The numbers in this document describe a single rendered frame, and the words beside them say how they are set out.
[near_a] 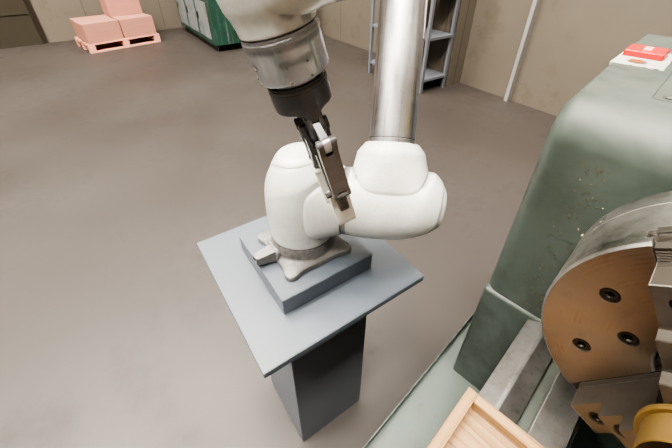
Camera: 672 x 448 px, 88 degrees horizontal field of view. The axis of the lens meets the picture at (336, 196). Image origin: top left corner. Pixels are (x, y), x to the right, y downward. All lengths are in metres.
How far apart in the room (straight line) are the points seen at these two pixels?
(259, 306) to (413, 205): 0.42
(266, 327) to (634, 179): 0.69
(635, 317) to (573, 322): 0.07
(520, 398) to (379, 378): 0.97
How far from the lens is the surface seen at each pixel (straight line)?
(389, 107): 0.75
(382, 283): 0.89
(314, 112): 0.43
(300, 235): 0.78
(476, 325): 0.88
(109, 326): 2.00
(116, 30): 6.90
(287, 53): 0.39
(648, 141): 0.59
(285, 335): 0.81
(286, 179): 0.71
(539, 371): 0.73
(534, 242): 0.68
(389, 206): 0.71
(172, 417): 1.65
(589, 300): 0.51
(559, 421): 0.69
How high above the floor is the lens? 1.43
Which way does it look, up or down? 37 degrees down
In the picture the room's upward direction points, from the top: straight up
